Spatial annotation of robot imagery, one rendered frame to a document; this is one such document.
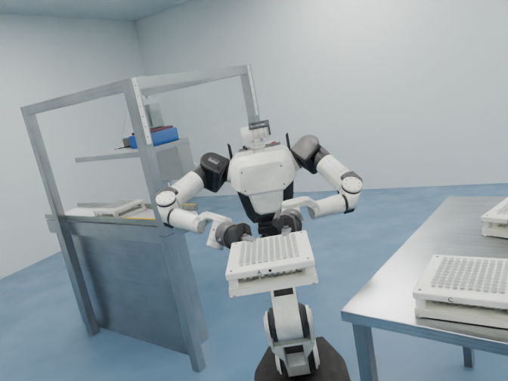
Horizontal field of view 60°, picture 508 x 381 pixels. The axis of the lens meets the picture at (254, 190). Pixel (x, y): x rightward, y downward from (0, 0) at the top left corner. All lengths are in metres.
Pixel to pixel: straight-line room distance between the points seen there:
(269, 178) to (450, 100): 3.95
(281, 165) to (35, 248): 4.53
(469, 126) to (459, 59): 0.75
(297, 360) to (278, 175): 0.84
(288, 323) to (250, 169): 0.64
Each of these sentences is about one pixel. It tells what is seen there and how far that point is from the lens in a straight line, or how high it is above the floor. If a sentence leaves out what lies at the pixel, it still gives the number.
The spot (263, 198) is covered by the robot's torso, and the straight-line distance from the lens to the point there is 1.83.
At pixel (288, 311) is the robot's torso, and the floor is 0.65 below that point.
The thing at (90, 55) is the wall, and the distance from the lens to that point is 6.77.
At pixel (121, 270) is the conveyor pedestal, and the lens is 3.10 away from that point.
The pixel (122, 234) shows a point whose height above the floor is 0.81.
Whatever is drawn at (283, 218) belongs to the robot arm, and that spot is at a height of 1.10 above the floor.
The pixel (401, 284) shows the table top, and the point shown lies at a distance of 1.43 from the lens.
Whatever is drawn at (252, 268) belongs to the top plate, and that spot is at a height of 1.06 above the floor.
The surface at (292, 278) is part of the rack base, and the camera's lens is 1.21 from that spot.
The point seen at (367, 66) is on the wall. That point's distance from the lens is 5.67.
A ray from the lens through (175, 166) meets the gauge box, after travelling 2.61.
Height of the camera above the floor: 1.53
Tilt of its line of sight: 13 degrees down
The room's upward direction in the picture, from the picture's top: 11 degrees counter-clockwise
